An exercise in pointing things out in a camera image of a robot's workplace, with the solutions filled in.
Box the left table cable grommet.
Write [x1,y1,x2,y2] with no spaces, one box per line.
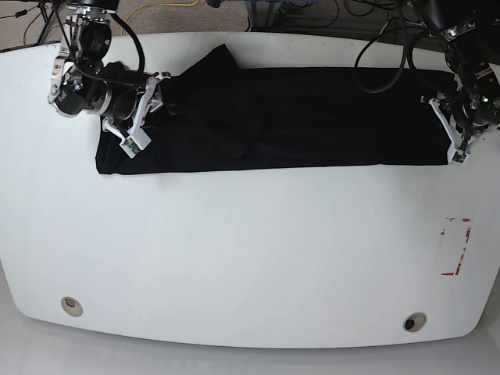
[61,297,83,317]

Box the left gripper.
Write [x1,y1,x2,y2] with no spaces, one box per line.
[420,92,499,156]

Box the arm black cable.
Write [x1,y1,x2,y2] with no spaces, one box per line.
[353,0,462,95]
[50,0,157,95]

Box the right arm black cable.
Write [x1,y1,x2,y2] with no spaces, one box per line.
[50,0,157,95]

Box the right table cable grommet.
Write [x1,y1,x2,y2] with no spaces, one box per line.
[403,312,427,333]

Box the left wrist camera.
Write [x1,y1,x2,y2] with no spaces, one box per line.
[447,145,470,165]

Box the black t-shirt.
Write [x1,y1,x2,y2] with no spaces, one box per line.
[95,45,450,175]

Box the yellow cable on floor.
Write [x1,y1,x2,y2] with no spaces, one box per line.
[128,0,200,16]

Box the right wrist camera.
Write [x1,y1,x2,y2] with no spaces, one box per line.
[120,128,152,159]

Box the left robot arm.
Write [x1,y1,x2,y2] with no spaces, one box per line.
[406,1,499,163]

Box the black tripod stand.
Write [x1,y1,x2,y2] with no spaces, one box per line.
[22,1,61,46]

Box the table cable grommet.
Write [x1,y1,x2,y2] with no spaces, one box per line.
[61,297,83,317]
[403,312,427,333]

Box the red tape rectangle marking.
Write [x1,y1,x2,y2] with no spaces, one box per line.
[437,217,473,277]

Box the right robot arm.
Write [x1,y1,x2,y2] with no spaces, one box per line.
[48,1,171,157]

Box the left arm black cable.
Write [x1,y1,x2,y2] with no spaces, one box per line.
[353,0,462,95]

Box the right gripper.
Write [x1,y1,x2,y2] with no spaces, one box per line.
[101,71,180,145]

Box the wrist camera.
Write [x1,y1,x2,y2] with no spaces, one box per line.
[120,128,152,159]
[447,145,470,165]

